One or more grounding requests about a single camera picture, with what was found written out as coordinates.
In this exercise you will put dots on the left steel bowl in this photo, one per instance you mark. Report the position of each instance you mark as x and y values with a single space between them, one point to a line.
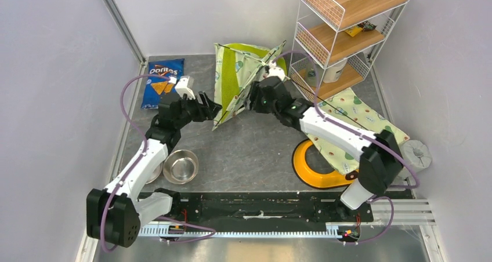
155 174

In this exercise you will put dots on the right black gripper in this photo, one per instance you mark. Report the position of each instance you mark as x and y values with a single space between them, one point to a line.
255 90

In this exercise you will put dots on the green avocado pet tent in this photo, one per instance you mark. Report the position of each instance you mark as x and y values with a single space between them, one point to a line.
242 79

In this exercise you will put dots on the green glass jar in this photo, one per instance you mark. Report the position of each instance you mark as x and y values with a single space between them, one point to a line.
314 74

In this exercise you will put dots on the white wire wooden shelf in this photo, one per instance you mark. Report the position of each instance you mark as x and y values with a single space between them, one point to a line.
319 36

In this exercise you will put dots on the white paper roll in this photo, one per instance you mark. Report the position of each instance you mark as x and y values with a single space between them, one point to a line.
333 73

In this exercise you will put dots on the steel bowl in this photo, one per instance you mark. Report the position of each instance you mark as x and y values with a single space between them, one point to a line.
155 174
180 167

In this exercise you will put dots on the yellow snack packet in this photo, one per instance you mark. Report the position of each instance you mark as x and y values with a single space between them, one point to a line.
353 31

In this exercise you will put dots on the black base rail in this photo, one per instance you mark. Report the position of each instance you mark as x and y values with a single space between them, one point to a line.
258 215

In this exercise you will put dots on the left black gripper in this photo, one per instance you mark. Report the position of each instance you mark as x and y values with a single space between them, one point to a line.
210 109

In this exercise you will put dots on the grey wrapped roll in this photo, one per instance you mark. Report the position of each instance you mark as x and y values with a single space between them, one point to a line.
416 154

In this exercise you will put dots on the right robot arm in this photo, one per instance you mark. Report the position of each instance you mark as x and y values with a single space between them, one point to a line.
378 154

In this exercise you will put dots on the right steel bowl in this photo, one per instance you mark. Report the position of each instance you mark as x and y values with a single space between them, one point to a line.
180 167

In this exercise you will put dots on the blue Doritos chip bag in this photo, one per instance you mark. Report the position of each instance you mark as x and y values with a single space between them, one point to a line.
165 75

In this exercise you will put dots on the dark snack packet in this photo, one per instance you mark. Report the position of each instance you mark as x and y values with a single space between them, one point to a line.
366 26

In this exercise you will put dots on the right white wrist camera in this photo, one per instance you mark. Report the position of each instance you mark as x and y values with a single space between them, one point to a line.
274 70

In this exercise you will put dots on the green avocado print mat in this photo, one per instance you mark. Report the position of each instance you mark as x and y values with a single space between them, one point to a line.
353 106

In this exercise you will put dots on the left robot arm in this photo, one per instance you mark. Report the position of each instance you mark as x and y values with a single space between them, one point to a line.
115 214

